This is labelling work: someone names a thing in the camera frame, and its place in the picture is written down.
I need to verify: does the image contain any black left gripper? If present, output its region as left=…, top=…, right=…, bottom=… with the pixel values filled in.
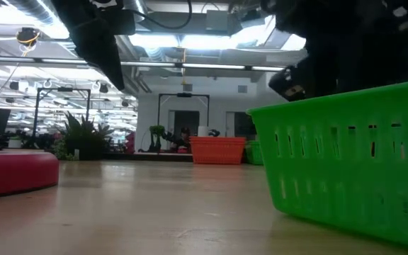
left=50, top=0, right=137, bottom=91

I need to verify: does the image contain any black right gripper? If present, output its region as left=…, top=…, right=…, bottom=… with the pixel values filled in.
left=260, top=0, right=408, bottom=103

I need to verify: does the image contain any green plastic basket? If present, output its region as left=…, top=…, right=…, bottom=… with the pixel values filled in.
left=244, top=140, right=265, bottom=166
left=246, top=78, right=408, bottom=251

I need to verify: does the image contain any small potted green plant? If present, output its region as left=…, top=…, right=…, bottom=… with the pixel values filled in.
left=52, top=110, right=115, bottom=162

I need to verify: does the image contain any long ceiling light tube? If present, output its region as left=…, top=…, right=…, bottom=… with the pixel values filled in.
left=0, top=55, right=286, bottom=73

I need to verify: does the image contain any person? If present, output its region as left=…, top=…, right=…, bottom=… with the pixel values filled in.
left=168, top=126, right=192, bottom=154

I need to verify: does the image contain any orange plastic basket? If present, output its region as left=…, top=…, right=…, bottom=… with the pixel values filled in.
left=189, top=135, right=247, bottom=166

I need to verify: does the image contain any black metal gantry frame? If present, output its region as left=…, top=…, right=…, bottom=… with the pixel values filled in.
left=158, top=92, right=211, bottom=137
left=33, top=87, right=92, bottom=139

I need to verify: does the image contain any hanging ceiling cord reel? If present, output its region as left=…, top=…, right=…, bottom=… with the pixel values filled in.
left=15, top=26, right=42, bottom=47

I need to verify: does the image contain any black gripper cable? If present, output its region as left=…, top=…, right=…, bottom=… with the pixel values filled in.
left=128, top=0, right=193, bottom=31

